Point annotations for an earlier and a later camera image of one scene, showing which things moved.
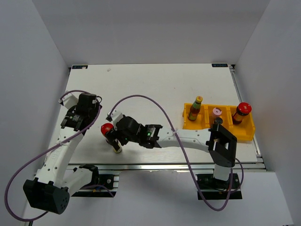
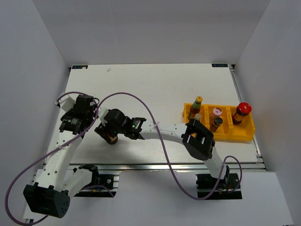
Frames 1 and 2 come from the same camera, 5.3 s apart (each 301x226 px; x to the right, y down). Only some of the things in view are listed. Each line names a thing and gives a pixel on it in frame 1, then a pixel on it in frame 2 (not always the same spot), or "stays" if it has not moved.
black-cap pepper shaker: (217, 121) stays
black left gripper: (96, 109) stays
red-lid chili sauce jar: (243, 108) stays
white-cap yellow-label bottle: (120, 149) to (197, 116)
